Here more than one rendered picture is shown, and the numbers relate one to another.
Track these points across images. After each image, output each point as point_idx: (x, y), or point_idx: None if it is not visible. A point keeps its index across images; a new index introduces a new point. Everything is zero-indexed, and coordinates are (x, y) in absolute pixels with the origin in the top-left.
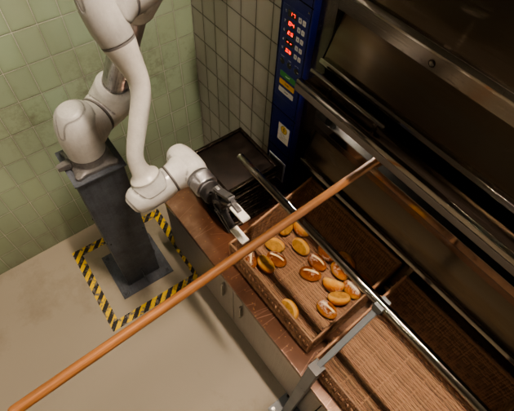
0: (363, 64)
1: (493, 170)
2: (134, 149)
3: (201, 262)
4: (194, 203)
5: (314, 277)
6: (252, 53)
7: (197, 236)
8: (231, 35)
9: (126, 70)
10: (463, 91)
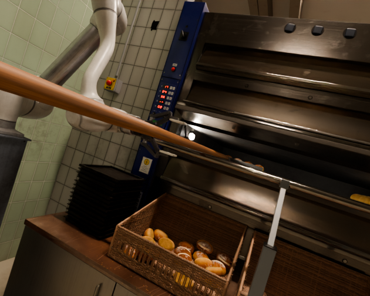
0: (209, 99)
1: (289, 120)
2: (94, 71)
3: (59, 286)
4: (60, 223)
5: (188, 259)
6: None
7: (69, 241)
8: None
9: (107, 26)
10: (264, 91)
